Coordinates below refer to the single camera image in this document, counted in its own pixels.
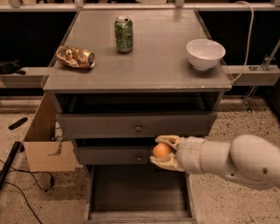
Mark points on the green soda can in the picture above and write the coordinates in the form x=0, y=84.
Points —
x=124, y=34

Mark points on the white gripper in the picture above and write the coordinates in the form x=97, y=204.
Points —
x=191, y=153

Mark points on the grey top drawer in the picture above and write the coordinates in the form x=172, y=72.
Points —
x=84, y=126

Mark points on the black bag on shelf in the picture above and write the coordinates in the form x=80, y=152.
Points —
x=11, y=67

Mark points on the grey middle drawer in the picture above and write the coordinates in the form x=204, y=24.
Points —
x=113, y=155

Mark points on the white bowl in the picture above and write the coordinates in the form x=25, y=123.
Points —
x=204, y=54

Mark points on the small black floor object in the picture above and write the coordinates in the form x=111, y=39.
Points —
x=17, y=124

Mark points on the crushed gold can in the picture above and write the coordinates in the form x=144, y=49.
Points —
x=75, y=57

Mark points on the orange fruit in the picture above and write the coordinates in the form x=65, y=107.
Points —
x=161, y=150

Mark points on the black pole on floor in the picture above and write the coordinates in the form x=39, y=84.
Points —
x=8, y=162

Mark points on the grey drawer cabinet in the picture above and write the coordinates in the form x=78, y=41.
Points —
x=154, y=78

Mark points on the grey drawer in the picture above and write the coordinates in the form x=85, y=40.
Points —
x=138, y=194
x=84, y=126
x=113, y=155

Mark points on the grey bottom drawer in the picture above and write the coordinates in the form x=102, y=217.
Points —
x=138, y=194

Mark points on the cardboard box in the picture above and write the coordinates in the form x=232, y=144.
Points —
x=46, y=148

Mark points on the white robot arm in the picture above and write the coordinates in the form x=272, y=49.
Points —
x=248, y=160

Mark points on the metal railing frame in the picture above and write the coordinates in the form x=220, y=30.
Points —
x=32, y=5

